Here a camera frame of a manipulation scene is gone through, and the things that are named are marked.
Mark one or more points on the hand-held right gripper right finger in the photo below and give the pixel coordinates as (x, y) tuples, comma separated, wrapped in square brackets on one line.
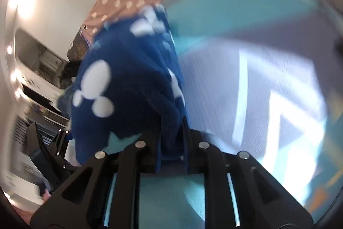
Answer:
[(194, 156)]

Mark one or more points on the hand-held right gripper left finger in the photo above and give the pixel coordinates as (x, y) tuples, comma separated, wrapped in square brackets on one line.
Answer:
[(146, 156)]

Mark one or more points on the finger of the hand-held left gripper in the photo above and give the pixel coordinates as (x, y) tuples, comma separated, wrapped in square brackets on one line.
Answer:
[(60, 141), (37, 148)]

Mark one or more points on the black clothes pile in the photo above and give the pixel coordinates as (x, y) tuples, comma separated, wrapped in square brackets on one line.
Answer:
[(71, 73)]

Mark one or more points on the person's left hand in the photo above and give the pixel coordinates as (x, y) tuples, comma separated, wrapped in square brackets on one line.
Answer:
[(47, 194)]

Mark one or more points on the blue grey blanket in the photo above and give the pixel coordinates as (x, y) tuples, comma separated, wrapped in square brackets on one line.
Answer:
[(65, 103)]

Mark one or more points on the teal grey striped bed sheet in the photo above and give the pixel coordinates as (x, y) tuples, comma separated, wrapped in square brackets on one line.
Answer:
[(241, 17)]

